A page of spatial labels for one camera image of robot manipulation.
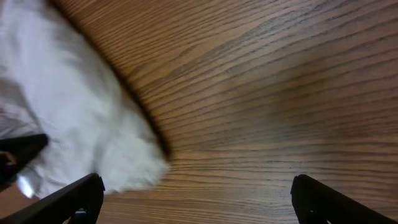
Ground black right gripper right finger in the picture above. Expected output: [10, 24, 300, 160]
[290, 174, 397, 224]

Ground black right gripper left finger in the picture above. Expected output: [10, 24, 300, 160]
[1, 173, 104, 224]

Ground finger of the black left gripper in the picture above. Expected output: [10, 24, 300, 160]
[1, 134, 49, 187]

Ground beige khaki shorts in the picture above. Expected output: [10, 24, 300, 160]
[1, 1, 169, 198]

